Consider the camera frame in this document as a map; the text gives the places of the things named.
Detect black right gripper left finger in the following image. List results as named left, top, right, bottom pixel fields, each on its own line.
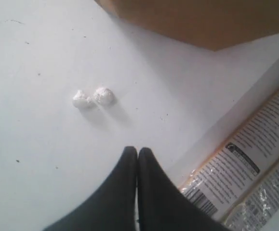
left=45, top=146, right=137, bottom=231

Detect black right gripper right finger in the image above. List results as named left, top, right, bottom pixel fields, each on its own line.
left=137, top=147, right=227, bottom=231

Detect black noodle packet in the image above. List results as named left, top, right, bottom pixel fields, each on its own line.
left=181, top=90, right=279, bottom=231

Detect brown paper shopping bag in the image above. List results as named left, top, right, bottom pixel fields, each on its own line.
left=96, top=0, right=279, bottom=51

